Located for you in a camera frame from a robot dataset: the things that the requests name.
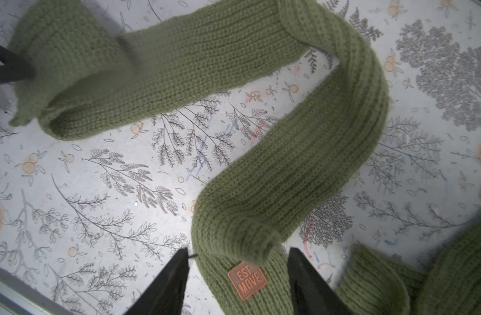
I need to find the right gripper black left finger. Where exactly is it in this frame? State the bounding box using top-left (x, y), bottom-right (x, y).
top-left (126, 248), bottom-right (189, 315)

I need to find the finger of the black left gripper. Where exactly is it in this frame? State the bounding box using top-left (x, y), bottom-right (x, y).
top-left (0, 45), bottom-right (36, 85)

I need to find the green knit scarf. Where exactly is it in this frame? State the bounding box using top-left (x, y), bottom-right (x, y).
top-left (7, 0), bottom-right (481, 315)

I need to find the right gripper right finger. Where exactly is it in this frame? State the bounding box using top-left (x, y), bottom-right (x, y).
top-left (287, 248), bottom-right (353, 315)

